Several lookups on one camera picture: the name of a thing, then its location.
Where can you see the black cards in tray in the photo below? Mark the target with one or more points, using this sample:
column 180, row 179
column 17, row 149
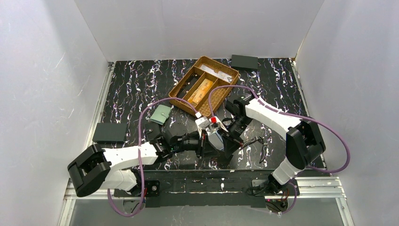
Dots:
column 187, row 85

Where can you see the light blue card holder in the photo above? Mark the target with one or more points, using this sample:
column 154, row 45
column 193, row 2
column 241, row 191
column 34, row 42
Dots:
column 215, row 139

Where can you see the silver cards in tray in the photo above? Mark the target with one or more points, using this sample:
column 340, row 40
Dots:
column 217, row 73

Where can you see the black box at back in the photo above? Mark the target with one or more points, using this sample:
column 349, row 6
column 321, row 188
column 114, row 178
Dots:
column 241, row 62

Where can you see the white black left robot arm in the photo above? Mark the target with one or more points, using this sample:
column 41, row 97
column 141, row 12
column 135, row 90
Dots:
column 103, row 168

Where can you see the aluminium base frame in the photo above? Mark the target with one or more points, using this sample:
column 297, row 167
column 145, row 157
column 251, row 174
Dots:
column 218, row 198

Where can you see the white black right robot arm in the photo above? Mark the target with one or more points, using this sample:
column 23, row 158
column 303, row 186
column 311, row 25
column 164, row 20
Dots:
column 304, row 142

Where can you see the orange cards in tray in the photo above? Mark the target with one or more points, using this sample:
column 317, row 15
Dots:
column 201, row 91

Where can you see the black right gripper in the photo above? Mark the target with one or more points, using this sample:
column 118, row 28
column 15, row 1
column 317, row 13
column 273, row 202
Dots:
column 228, row 137

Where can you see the black card holder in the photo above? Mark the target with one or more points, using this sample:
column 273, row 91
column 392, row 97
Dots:
column 152, row 131

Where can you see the green card holder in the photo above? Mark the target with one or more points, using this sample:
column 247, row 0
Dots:
column 161, row 114

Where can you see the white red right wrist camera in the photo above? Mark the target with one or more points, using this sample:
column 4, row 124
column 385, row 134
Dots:
column 216, row 124

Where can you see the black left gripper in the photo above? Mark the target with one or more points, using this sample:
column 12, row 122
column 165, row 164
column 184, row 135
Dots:
column 202, row 147

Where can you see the woven brown divided tray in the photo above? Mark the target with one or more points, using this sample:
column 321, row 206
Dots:
column 196, row 85

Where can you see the black box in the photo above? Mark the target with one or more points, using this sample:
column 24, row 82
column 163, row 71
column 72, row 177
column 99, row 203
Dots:
column 110, row 133
column 241, row 62

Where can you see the black box at left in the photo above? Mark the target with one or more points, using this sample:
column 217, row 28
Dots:
column 110, row 133

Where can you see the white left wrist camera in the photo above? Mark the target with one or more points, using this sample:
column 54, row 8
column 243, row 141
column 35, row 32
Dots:
column 202, row 122

